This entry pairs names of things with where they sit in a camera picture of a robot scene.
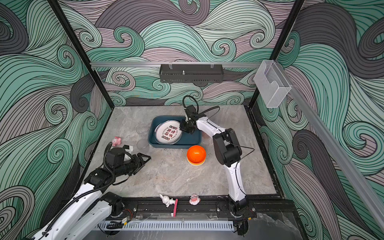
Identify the orange bowl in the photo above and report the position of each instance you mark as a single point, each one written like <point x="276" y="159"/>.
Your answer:
<point x="196" y="155"/>

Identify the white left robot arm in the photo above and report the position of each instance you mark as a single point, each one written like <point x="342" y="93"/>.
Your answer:
<point x="92" y="203"/>

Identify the pink flat stick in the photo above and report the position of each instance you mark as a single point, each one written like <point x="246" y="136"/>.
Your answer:
<point x="175" y="208"/>

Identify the white rabbit figurine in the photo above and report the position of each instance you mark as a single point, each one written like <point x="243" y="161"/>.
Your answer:
<point x="167" y="200"/>

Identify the black wall shelf tray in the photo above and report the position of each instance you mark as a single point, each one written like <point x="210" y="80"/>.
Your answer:
<point x="199" y="74"/>

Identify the white slotted cable duct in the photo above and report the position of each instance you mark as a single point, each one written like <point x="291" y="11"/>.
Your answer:
<point x="182" y="225"/>

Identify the pink plush toy figure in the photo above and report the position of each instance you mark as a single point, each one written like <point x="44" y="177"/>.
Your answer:
<point x="116" y="141"/>

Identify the pink white small figurine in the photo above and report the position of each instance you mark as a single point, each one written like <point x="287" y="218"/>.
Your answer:
<point x="194" y="199"/>

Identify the black corner frame post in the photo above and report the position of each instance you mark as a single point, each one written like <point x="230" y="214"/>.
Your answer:
<point x="55" y="6"/>

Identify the aluminium wall rail right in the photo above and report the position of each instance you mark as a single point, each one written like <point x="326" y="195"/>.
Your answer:
<point x="307" y="103"/>

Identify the black right corner post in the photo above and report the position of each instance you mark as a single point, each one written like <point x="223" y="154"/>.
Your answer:
<point x="286" y="30"/>

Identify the clear acrylic wall box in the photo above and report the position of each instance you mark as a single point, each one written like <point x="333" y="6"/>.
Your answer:
<point x="272" y="83"/>

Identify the aluminium wall rail back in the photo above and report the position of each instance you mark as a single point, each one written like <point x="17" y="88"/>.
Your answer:
<point x="138" y="64"/>

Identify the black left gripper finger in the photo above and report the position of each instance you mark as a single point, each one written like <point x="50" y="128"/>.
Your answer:
<point x="137" y="168"/>
<point x="144" y="158"/>

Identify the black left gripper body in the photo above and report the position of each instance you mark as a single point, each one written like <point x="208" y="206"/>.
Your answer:
<point x="129" y="166"/>

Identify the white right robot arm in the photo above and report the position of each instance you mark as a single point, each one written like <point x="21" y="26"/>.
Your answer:
<point x="228" y="151"/>

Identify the aluminium wall rail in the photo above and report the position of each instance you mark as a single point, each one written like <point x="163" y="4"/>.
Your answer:
<point x="138" y="64"/>
<point x="307" y="103"/>

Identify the dark teal plastic bin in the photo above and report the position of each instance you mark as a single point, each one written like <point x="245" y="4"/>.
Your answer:
<point x="185" y="142"/>

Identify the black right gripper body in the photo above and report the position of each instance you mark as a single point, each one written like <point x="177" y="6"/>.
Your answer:
<point x="186" y="125"/>

